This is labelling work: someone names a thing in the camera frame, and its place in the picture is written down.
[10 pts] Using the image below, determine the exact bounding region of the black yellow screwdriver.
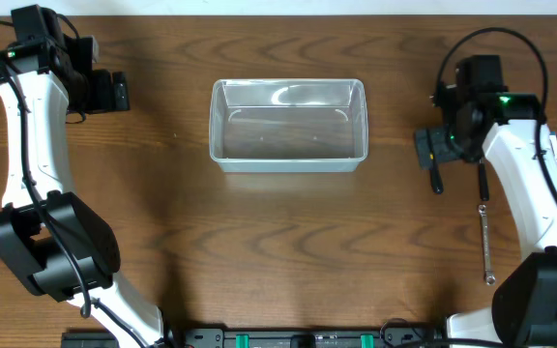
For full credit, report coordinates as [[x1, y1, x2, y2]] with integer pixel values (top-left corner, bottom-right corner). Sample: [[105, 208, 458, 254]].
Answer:
[[426, 130, 444, 194]]

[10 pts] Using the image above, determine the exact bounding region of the clear plastic storage box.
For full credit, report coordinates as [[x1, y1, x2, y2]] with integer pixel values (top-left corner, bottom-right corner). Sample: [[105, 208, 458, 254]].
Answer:
[[209, 78, 368, 173]]

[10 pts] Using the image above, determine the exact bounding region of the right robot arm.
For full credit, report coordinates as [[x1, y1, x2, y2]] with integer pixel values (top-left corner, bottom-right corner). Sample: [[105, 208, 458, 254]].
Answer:
[[415, 55, 557, 347]]

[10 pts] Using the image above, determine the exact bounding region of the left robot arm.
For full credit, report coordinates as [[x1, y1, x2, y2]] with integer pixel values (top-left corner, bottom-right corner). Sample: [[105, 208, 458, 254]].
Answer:
[[0, 5, 175, 347]]

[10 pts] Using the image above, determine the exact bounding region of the small steel hammer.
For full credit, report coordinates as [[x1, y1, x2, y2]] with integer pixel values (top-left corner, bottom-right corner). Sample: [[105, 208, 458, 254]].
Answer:
[[478, 159, 489, 202]]

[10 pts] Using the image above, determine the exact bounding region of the blue white cardboard box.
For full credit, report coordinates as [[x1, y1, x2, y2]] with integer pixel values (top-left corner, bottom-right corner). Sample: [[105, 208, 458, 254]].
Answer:
[[549, 131, 557, 164]]

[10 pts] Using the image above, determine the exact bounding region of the silver combination wrench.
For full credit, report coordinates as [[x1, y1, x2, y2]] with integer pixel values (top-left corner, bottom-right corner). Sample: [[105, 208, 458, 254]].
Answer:
[[478, 204, 496, 286]]

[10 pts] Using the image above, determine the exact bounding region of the left black cable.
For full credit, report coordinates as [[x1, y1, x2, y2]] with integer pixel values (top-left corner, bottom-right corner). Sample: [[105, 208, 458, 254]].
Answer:
[[0, 13, 152, 348]]

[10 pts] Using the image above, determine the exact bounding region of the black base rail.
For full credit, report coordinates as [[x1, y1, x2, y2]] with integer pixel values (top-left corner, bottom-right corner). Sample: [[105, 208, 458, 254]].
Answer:
[[60, 324, 454, 348]]

